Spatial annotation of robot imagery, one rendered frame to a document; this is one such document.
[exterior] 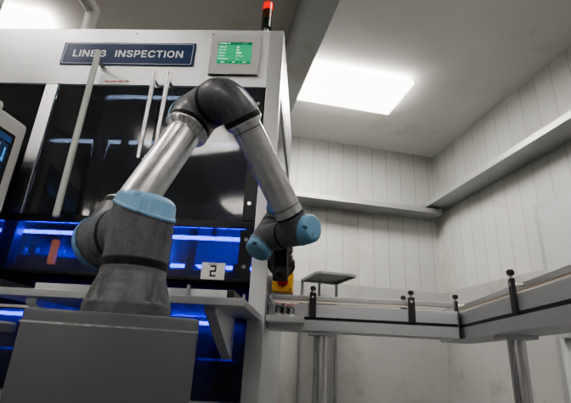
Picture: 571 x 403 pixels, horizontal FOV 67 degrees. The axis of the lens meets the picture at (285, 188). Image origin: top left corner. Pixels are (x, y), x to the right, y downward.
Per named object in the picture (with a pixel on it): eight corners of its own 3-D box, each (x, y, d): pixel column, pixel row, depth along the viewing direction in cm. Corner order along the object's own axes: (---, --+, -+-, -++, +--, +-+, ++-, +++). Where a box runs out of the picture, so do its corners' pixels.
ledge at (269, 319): (268, 324, 160) (269, 318, 161) (304, 326, 160) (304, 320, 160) (265, 320, 147) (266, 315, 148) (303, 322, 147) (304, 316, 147)
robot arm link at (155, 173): (82, 241, 79) (210, 70, 112) (53, 251, 89) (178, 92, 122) (133, 276, 85) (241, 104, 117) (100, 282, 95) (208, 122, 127)
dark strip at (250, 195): (236, 278, 154) (254, 88, 183) (249, 279, 154) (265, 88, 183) (235, 277, 153) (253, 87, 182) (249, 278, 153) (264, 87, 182)
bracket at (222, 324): (222, 359, 143) (226, 318, 148) (231, 360, 143) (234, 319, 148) (198, 359, 112) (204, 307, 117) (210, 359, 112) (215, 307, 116)
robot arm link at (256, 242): (266, 239, 113) (283, 211, 120) (238, 245, 120) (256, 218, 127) (283, 259, 115) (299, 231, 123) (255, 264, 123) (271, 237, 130)
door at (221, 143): (142, 218, 165) (166, 87, 187) (254, 222, 162) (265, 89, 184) (141, 218, 164) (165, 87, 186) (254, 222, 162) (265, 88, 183)
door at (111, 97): (23, 213, 168) (60, 86, 190) (141, 218, 165) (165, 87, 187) (22, 213, 167) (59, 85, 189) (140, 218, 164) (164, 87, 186)
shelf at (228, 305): (72, 312, 159) (73, 307, 160) (262, 322, 155) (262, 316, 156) (-19, 293, 115) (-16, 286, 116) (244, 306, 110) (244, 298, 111)
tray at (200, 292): (177, 311, 156) (178, 301, 157) (248, 315, 154) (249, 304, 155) (142, 298, 124) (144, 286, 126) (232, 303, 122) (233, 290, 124)
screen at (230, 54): (207, 75, 186) (213, 36, 194) (257, 76, 185) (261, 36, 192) (206, 73, 185) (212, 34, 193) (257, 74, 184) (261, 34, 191)
